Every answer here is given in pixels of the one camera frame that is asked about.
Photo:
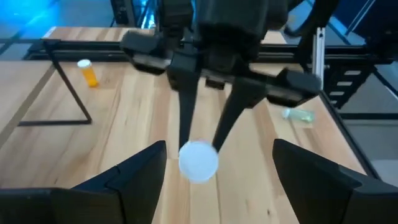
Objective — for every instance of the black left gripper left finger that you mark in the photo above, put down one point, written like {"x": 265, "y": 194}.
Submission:
{"x": 133, "y": 186}

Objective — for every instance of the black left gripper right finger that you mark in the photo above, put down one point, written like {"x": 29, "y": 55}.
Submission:
{"x": 311, "y": 186}

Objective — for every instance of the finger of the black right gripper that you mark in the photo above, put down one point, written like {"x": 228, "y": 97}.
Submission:
{"x": 239, "y": 102}
{"x": 186, "y": 99}

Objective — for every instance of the green pill bottle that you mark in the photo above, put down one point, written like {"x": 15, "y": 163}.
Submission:
{"x": 300, "y": 115}

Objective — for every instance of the pink pill bottle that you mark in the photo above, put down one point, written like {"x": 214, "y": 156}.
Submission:
{"x": 198, "y": 161}

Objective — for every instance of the small orange pill bottle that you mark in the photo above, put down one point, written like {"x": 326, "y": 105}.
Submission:
{"x": 90, "y": 77}

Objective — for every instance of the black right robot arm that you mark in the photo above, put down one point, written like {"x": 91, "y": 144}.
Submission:
{"x": 317, "y": 28}

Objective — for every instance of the wooden shelf with black legs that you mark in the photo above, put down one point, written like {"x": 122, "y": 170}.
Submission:
{"x": 18, "y": 87}

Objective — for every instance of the silver aluminium frame post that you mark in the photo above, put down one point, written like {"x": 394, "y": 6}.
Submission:
{"x": 318, "y": 56}

